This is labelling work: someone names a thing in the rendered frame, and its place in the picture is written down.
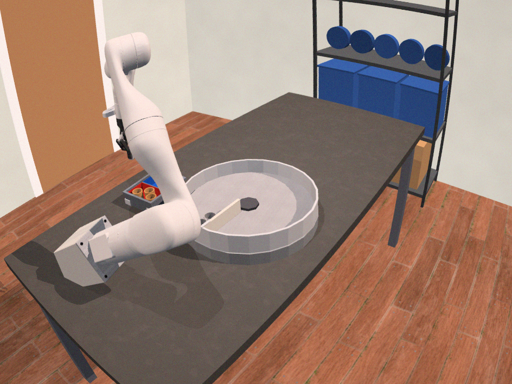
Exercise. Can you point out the white round turntable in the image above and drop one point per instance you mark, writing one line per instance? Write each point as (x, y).
(254, 196)

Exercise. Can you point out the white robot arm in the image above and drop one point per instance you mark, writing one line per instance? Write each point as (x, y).
(159, 228)

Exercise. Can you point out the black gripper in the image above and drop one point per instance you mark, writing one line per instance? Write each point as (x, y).
(122, 141)

